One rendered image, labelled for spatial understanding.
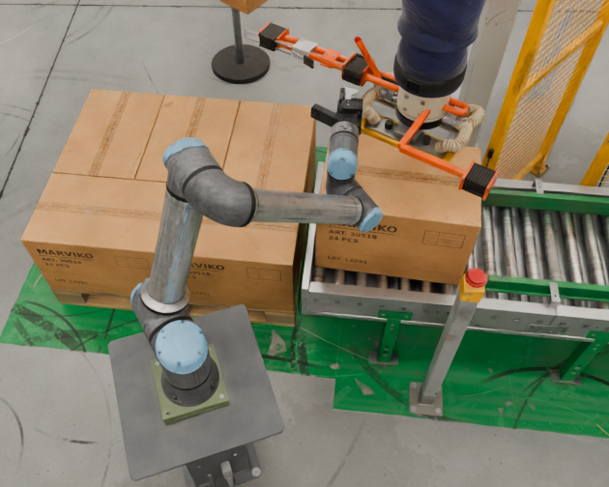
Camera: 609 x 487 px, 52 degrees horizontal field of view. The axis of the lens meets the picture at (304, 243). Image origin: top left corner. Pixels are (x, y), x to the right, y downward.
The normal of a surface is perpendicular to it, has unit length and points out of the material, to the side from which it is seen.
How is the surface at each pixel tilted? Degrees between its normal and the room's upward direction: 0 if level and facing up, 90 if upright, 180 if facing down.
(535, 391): 0
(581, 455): 0
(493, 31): 90
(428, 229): 90
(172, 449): 0
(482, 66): 90
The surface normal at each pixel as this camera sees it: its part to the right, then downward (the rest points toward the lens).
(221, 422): 0.00, -0.58
